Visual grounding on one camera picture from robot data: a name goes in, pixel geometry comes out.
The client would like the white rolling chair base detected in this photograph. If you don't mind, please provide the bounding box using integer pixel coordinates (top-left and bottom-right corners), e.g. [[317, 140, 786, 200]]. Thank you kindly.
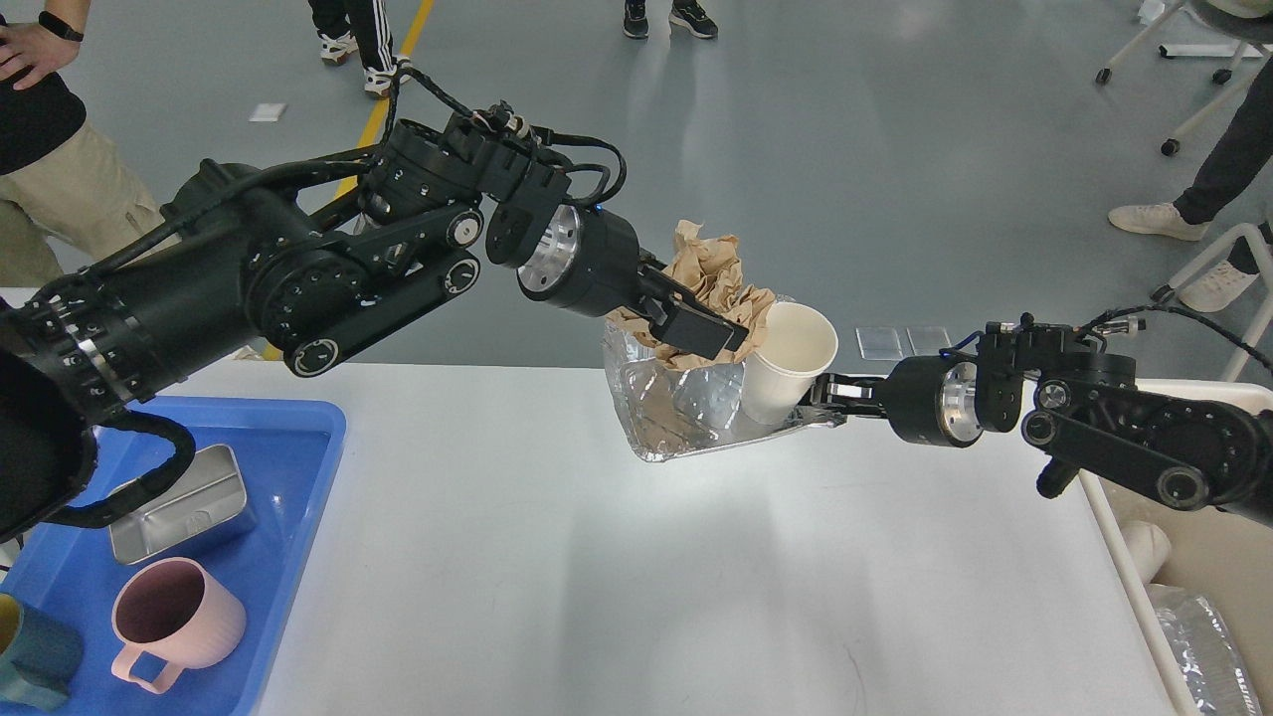
[[1095, 0, 1273, 158]]

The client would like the aluminium foil tray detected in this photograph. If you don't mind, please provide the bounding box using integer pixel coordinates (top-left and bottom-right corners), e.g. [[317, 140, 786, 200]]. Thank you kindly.
[[603, 327, 841, 462]]

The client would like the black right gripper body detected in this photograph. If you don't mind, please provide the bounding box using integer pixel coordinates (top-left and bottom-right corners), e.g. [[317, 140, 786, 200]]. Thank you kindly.
[[883, 355, 983, 448]]

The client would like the pink mug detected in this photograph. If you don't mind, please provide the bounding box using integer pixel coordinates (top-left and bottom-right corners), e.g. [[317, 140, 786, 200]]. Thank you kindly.
[[109, 557, 247, 694]]

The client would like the white chair leg right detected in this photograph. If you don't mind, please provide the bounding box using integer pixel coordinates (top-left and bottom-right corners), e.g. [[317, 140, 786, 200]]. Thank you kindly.
[[1152, 224, 1273, 383]]

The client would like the person in black sneakers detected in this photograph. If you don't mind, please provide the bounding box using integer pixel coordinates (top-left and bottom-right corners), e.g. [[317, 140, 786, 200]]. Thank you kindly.
[[622, 1, 719, 39]]

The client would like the clear floor plate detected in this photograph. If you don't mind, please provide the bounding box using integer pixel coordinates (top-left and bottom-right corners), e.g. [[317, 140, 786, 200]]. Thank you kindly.
[[855, 326, 906, 362], [905, 326, 955, 355]]

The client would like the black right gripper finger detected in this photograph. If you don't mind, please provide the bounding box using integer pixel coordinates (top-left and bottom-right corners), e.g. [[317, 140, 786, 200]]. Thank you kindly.
[[808, 373, 887, 419]]

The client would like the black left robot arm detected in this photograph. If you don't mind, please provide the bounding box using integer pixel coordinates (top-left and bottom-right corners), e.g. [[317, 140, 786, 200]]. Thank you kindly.
[[1, 68, 749, 540]]

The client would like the beige plastic bin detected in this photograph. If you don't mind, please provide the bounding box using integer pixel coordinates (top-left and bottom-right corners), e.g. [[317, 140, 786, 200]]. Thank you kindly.
[[1080, 378, 1273, 716]]

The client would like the square stainless steel tray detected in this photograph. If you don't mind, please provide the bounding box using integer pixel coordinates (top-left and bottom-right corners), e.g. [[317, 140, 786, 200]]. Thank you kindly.
[[108, 445, 258, 566]]

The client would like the teal cup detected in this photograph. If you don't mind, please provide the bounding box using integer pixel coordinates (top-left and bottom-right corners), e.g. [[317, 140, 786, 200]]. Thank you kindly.
[[1, 594, 84, 713]]

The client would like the white cup inside bin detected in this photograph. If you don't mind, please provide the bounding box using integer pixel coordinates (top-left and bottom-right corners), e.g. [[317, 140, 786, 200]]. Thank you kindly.
[[1120, 520, 1172, 585]]

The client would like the brown paper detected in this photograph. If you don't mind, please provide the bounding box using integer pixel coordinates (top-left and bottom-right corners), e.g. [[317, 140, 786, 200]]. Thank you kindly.
[[608, 219, 777, 371]]

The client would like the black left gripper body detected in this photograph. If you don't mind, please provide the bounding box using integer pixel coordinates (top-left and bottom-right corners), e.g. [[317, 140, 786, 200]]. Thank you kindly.
[[517, 204, 640, 317]]

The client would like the person in dark trousers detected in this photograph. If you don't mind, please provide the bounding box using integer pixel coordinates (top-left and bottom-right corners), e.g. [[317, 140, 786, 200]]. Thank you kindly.
[[1108, 62, 1272, 271]]

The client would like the cream paper cup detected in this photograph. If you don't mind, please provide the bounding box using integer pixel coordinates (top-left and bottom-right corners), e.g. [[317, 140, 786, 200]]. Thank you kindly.
[[740, 302, 839, 426]]

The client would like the clear floor plate right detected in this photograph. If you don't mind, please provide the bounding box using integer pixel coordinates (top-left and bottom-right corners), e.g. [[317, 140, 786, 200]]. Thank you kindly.
[[905, 326, 955, 355]]

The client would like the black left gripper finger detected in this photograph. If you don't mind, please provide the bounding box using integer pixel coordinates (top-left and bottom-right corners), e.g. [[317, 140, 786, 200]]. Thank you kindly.
[[631, 262, 750, 361]]

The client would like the person in beige trousers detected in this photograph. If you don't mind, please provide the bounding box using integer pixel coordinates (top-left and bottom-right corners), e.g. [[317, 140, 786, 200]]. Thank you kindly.
[[0, 0, 179, 289]]

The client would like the foil tray inside bin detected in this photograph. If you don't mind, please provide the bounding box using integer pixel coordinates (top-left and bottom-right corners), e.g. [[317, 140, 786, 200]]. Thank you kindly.
[[1150, 584, 1263, 715]]

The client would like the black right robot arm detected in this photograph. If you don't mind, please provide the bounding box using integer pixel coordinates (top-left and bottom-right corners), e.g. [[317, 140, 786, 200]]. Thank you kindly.
[[802, 308, 1272, 525]]

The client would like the person in striped track pants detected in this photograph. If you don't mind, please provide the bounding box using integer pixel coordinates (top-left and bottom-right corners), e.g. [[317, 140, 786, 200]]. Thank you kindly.
[[308, 1, 411, 99]]

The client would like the clear floor plate left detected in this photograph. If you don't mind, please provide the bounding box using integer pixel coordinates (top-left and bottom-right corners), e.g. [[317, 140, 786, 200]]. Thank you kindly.
[[855, 326, 906, 362]]

